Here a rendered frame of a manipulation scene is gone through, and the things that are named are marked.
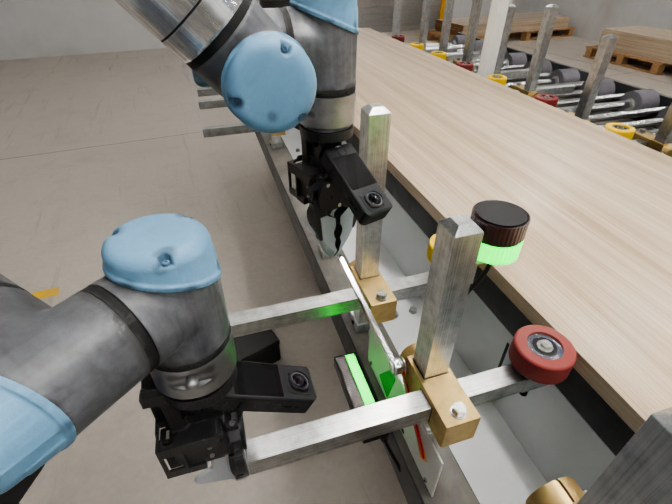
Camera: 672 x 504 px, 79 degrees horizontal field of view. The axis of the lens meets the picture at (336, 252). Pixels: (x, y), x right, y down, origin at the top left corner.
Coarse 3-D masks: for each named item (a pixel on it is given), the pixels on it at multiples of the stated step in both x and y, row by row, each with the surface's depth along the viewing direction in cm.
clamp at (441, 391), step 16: (416, 368) 57; (448, 368) 57; (416, 384) 57; (432, 384) 55; (448, 384) 55; (432, 400) 53; (448, 400) 53; (464, 400) 53; (432, 416) 53; (448, 416) 51; (480, 416) 51; (432, 432) 54; (448, 432) 51; (464, 432) 52
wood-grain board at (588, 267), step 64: (384, 64) 190; (448, 64) 190; (448, 128) 123; (512, 128) 123; (576, 128) 123; (448, 192) 91; (512, 192) 91; (576, 192) 91; (640, 192) 91; (576, 256) 72; (640, 256) 72; (576, 320) 60; (640, 320) 60; (640, 384) 51
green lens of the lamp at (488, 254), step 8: (480, 248) 44; (488, 248) 43; (496, 248) 43; (504, 248) 43; (512, 248) 43; (520, 248) 44; (480, 256) 44; (488, 256) 44; (496, 256) 44; (504, 256) 44; (512, 256) 44; (496, 264) 44; (504, 264) 44
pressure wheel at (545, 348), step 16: (528, 336) 57; (544, 336) 57; (560, 336) 57; (512, 352) 57; (528, 352) 54; (544, 352) 55; (560, 352) 55; (528, 368) 54; (544, 368) 53; (560, 368) 52
